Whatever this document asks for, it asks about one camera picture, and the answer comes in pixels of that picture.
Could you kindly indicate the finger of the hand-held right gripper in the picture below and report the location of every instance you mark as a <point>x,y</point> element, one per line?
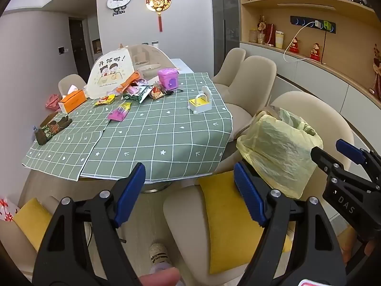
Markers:
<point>351,150</point>
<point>323,158</point>

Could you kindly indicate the red doll figurine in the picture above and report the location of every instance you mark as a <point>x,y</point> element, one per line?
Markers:
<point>294,46</point>
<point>315,52</point>

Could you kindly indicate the yellow red snack wrapper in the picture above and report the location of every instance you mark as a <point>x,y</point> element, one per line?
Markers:
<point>105,99</point>

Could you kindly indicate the pink yellow snack wrapper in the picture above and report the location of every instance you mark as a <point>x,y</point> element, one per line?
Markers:
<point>117,114</point>

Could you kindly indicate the person's left hand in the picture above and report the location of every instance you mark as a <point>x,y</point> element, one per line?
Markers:
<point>160,277</point>

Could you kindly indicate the small yellow cushion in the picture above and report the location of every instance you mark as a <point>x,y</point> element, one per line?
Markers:
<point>31,220</point>

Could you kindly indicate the golden flower ornament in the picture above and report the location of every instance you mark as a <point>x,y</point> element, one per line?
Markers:
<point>262,23</point>

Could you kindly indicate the large green checked tablecloth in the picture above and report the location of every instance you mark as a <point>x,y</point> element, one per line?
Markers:
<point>166,131</point>

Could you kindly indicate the wooden wall shelf unit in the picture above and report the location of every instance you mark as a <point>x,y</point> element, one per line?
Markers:
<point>297,12</point>

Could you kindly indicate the black hair clip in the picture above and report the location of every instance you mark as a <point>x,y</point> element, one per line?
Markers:
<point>171,92</point>

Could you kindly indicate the dark glass door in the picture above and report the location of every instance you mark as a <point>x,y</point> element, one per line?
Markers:
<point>230,20</point>

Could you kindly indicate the orange tissue box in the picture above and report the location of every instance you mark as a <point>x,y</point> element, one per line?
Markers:
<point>73,101</point>

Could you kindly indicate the white tumbler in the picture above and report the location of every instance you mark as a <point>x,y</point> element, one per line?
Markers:
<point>155,44</point>

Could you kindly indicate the red gift bag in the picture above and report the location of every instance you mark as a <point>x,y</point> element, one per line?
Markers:
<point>270,35</point>

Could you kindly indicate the person's socked foot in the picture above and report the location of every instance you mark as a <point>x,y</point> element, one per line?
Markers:
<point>159,256</point>

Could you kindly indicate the panda wall clock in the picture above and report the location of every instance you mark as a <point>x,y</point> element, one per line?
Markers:
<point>119,0</point>

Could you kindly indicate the red gold snack packet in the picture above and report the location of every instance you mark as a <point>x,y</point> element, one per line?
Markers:
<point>157,93</point>

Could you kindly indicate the green plug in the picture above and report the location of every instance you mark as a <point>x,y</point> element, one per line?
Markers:
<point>327,25</point>

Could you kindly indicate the pile of snack wrappers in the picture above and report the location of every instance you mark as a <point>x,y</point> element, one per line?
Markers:
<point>134,91</point>

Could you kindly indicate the pink patterned packet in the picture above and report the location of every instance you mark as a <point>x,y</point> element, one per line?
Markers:
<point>52,102</point>

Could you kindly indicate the beige dining chair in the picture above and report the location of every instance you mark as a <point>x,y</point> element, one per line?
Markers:
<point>297,102</point>
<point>71,80</point>
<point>18,244</point>
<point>232,62</point>
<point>256,74</point>

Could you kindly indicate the large yellow cushion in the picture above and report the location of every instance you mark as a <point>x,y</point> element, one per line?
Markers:
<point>226,220</point>

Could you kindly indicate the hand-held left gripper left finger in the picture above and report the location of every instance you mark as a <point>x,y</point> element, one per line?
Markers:
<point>131,190</point>

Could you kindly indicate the purple toy bin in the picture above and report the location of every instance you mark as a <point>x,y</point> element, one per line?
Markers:
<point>168,79</point>

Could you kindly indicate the red white patterned bag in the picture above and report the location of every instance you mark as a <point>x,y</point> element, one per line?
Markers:
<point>7,210</point>

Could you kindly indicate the brown patterned glove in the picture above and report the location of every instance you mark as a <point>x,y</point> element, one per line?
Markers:
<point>50,129</point>

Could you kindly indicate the white charger plug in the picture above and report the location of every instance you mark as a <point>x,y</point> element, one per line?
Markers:
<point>317,24</point>

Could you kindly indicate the yellow trash bag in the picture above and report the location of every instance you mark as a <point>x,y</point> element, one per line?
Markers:
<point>276,152</point>

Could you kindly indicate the cartoon print mesh food cover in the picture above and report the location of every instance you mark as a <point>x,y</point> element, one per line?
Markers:
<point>110,74</point>

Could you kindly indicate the glass jar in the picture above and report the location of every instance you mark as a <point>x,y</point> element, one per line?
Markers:
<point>253,36</point>

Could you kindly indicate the white low cabinet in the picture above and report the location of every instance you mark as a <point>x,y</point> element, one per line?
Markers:
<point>312,95</point>

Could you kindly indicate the white yellow desktop bin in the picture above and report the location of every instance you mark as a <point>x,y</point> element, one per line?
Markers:
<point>201,104</point>

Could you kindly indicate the cream yellow cup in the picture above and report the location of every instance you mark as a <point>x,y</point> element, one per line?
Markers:
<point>279,40</point>

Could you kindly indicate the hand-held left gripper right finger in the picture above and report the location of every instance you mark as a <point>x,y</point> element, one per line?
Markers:
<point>247,196</point>

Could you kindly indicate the red round wall ornament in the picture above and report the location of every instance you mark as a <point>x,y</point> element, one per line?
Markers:
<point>158,0</point>

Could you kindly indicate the small green checked tablecloth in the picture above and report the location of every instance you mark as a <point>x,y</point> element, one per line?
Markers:
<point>59,155</point>

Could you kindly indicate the black power strip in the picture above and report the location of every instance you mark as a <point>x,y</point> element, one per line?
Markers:
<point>300,20</point>

